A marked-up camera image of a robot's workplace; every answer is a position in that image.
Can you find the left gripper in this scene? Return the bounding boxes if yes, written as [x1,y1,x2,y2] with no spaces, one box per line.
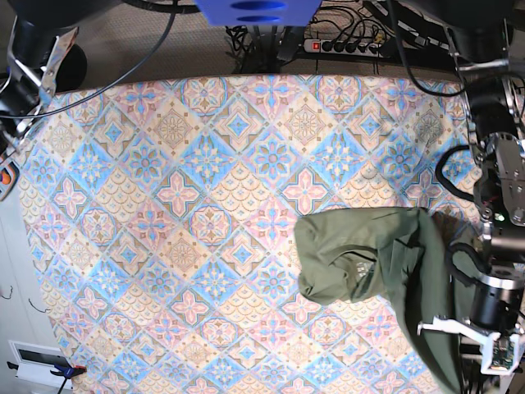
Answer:
[463,274,524,335]

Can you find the olive green t-shirt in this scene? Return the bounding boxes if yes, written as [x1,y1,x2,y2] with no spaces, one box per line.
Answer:
[294,207,474,393]

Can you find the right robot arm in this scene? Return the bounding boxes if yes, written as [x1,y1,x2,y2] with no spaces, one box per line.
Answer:
[1,1,109,160]

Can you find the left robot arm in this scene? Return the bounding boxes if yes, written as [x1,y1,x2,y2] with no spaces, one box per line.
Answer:
[436,20,524,335]

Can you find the white power strip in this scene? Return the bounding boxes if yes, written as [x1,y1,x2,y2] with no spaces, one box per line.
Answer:
[303,39,382,57]

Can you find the patterned tile tablecloth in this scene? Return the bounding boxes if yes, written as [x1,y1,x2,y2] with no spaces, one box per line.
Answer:
[16,76,478,393]

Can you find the blue box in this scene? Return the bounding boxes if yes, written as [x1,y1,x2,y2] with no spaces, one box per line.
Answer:
[194,0,322,27]

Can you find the blue clamp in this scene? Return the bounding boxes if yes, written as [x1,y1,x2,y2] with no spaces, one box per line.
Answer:
[7,361,87,380]

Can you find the black round stool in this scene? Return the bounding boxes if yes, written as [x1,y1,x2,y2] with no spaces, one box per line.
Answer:
[56,44,88,94]

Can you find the orange grey device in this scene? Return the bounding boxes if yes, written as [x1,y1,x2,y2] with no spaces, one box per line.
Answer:
[0,162,20,201]

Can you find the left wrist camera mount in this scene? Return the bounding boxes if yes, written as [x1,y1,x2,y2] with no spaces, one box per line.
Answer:
[418,316,524,376]

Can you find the tangled black cables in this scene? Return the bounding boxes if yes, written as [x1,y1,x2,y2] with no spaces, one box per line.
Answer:
[224,25,304,75]

